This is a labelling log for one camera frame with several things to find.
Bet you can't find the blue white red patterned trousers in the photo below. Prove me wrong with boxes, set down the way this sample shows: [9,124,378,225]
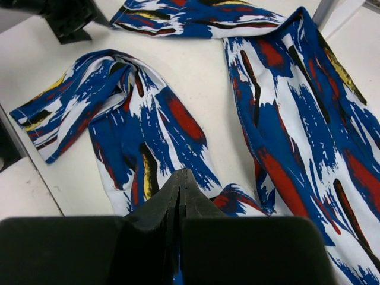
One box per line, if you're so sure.
[10,1,379,284]

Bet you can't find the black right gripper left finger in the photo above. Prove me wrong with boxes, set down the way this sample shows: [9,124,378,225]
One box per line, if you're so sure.
[125,170,182,284]

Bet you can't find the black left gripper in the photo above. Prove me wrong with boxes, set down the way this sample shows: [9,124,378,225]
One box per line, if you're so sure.
[1,0,109,45]

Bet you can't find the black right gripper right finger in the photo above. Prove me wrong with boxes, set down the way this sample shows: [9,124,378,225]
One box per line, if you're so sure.
[179,169,225,276]

